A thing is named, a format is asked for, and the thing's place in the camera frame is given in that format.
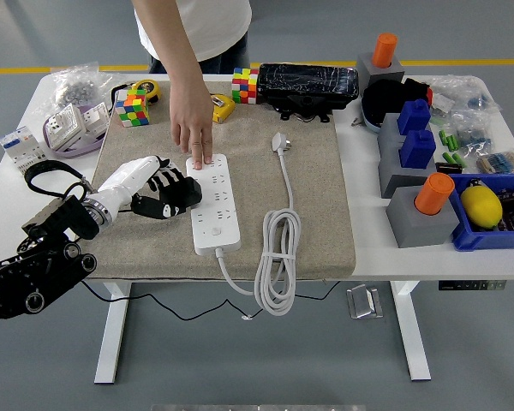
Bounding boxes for clear bag of screws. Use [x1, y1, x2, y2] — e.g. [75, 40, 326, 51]
[42, 62, 128, 116]

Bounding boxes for yellow black tape measure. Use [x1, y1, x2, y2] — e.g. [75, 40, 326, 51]
[130, 79, 162, 106]

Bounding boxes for black wrapped case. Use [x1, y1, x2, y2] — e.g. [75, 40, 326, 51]
[256, 63, 360, 106]

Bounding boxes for clear bag of blue parts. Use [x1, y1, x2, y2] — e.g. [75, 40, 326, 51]
[449, 109, 498, 155]

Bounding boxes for white wall socket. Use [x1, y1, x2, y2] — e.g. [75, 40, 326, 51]
[81, 102, 112, 138]
[45, 104, 88, 152]

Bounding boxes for white power strip cord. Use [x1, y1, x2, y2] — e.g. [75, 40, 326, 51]
[215, 131, 303, 318]

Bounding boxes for yellow tape measure with strap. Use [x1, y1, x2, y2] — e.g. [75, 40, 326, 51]
[209, 92, 236, 124]

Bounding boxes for black plug adapter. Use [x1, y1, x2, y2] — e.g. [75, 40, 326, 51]
[177, 176, 204, 211]

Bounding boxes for clear bag of resistors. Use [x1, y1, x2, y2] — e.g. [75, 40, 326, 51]
[475, 147, 514, 176]

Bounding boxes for white power strip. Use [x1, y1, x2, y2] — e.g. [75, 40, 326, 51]
[185, 152, 242, 257]

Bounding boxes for black metal bracket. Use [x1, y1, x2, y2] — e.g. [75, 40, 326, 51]
[267, 94, 332, 124]

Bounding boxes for purple tray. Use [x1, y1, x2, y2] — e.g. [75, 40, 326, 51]
[41, 100, 112, 160]

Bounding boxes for blue peg block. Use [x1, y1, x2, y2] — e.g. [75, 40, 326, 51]
[397, 98, 433, 136]
[399, 129, 437, 170]

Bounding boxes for yellow floor tape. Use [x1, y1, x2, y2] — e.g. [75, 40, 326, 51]
[0, 58, 514, 76]

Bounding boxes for colourful puzzle cube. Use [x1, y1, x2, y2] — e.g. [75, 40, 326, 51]
[231, 67, 261, 105]
[114, 87, 151, 128]

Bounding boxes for black table control panel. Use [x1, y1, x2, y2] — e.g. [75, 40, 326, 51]
[438, 280, 507, 292]

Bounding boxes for grey block with hole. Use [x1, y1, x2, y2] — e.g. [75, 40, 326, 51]
[356, 53, 406, 89]
[385, 186, 460, 249]

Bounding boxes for grey-brown mat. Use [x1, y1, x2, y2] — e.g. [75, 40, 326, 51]
[81, 80, 357, 283]

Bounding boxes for person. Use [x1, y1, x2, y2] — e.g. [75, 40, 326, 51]
[134, 0, 254, 76]

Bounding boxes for yellow lemon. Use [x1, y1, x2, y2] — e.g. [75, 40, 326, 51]
[460, 184, 504, 228]

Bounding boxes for grey stepped block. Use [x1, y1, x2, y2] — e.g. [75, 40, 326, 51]
[376, 113, 438, 200]

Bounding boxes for silver metal piece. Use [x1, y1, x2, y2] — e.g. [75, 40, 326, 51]
[345, 283, 386, 320]

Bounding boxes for person's right hand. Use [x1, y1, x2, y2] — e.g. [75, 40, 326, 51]
[170, 83, 216, 170]

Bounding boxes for orange cylinder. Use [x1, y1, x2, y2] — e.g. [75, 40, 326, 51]
[414, 172, 456, 217]
[371, 33, 398, 69]

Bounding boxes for white blue circuit breaker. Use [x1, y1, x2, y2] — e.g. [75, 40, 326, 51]
[0, 125, 51, 175]

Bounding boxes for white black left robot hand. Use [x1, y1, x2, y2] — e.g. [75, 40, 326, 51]
[96, 154, 189, 221]

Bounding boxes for white table leg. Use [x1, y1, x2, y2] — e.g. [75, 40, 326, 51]
[389, 280, 433, 382]
[93, 281, 133, 385]

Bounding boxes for black cloth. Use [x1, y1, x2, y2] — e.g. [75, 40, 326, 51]
[362, 76, 432, 129]

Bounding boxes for blue plastic bin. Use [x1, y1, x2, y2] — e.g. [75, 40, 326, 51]
[447, 172, 514, 253]

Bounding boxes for light blue bowl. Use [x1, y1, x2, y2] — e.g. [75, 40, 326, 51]
[360, 98, 385, 135]

